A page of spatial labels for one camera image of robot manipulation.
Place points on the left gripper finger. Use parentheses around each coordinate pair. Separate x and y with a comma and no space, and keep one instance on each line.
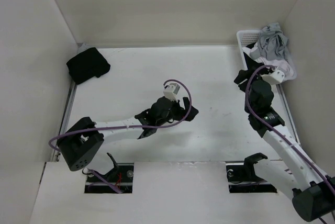
(192,114)
(186,102)

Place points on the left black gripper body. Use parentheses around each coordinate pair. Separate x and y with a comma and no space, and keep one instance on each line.
(175,113)

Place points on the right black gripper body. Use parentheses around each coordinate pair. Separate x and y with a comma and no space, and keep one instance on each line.
(244,86)

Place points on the grey tank top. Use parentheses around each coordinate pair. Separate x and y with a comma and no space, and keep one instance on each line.
(271,44)

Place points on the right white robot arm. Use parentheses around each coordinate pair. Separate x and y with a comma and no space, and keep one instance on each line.
(305,184)

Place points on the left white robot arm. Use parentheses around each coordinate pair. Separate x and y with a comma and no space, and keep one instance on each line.
(81,143)

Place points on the black tank top in basket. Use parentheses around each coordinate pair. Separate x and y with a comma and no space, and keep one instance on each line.
(251,64)

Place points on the white tank top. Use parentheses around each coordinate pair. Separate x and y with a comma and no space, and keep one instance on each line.
(281,64)

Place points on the folded black tank top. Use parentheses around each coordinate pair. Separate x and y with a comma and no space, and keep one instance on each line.
(86,65)

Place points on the white plastic basket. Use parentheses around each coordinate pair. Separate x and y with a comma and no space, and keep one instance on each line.
(246,37)

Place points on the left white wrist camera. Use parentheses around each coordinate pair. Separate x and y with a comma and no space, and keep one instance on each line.
(170,91)

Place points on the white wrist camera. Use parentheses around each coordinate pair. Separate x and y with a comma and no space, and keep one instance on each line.
(275,78)
(170,91)

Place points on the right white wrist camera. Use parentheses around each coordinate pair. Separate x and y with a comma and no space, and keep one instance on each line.
(275,78)

